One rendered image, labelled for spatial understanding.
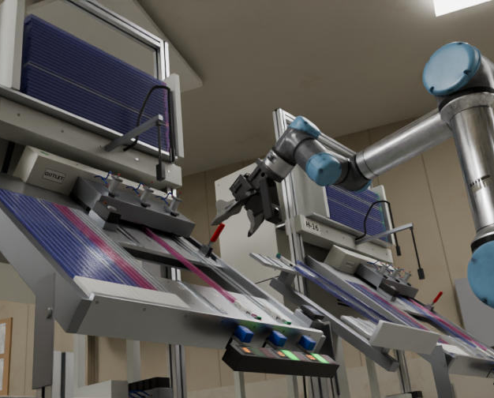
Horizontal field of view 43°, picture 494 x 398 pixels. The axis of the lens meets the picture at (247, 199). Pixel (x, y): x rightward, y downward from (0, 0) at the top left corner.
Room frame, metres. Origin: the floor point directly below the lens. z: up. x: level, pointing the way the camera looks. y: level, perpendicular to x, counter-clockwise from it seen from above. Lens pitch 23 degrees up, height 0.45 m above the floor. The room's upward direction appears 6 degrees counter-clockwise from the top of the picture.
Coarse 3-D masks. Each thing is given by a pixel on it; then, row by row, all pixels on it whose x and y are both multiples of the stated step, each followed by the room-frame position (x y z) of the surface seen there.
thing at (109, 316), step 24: (96, 312) 0.99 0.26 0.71; (120, 312) 1.03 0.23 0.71; (144, 312) 1.06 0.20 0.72; (168, 312) 1.10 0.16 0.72; (192, 312) 1.14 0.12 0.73; (120, 336) 1.06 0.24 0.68; (144, 336) 1.10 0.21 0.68; (168, 336) 1.14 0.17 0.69; (192, 336) 1.19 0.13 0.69; (216, 336) 1.23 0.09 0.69; (264, 336) 1.34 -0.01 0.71; (288, 336) 1.40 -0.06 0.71; (312, 336) 1.46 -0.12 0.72
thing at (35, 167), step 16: (32, 160) 1.39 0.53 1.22; (48, 160) 1.41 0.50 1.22; (64, 160) 1.47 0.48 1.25; (16, 176) 1.44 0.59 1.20; (32, 176) 1.41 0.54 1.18; (48, 176) 1.44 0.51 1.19; (64, 176) 1.47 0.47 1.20; (80, 176) 1.50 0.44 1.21; (64, 192) 1.50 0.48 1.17; (128, 192) 1.63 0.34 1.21; (160, 192) 1.76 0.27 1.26
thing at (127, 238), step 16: (0, 176) 1.35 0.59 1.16; (16, 192) 1.31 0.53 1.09; (32, 192) 1.37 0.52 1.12; (48, 192) 1.45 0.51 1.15; (80, 208) 1.46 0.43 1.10; (128, 224) 1.56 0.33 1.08; (128, 240) 1.43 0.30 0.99; (144, 240) 1.50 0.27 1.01; (144, 256) 1.54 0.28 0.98; (160, 256) 1.62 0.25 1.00; (192, 256) 1.60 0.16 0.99
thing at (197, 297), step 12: (156, 276) 1.29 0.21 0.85; (180, 288) 1.30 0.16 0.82; (192, 288) 1.34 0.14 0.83; (204, 288) 1.39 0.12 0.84; (192, 300) 1.27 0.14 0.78; (204, 300) 1.32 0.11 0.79; (216, 300) 1.36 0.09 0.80; (228, 300) 1.40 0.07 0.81; (240, 300) 1.46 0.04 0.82; (264, 300) 1.57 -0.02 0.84; (216, 312) 1.27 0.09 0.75; (228, 312) 1.33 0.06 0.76; (240, 312) 1.37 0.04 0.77; (264, 312) 1.47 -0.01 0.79; (276, 312) 1.53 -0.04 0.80
